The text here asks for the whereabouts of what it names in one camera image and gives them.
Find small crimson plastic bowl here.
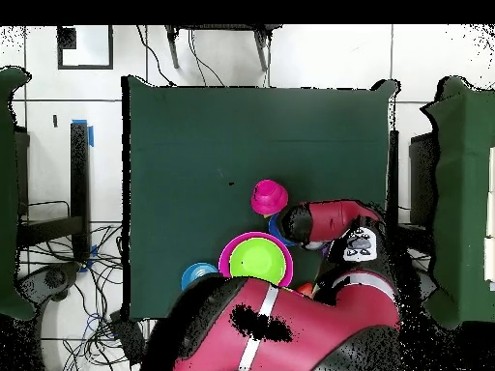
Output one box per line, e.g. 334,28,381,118
249,178,290,216

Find dark blue plastic bowl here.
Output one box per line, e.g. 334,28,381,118
268,212,297,247

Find green plastic bowl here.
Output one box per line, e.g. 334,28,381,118
228,237,287,287

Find large pink plastic bowl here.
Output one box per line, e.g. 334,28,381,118
218,230,294,289

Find light blue plastic bowl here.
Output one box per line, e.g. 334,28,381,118
180,263,219,291

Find dark green tablecloth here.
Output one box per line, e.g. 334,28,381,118
121,74,399,324

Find blue tape strip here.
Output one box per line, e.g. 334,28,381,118
72,118,95,148

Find stand with metal legs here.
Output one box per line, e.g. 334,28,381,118
163,24,285,73

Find black power brick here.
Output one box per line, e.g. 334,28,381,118
108,310,148,366

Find green cloth covered side table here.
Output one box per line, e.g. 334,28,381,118
0,65,36,322
421,74,495,329

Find thin black cable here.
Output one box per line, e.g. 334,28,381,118
134,24,175,86
188,28,226,87

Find black metal post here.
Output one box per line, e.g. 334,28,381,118
387,129,400,212

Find tangled cable bundle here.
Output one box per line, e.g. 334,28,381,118
18,221,156,371

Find black metal frame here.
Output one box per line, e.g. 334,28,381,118
16,121,92,264

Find grey pedestal foot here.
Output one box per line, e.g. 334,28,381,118
417,268,438,300
16,262,82,310

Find black square floor frame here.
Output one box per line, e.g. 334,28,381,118
56,25,114,71

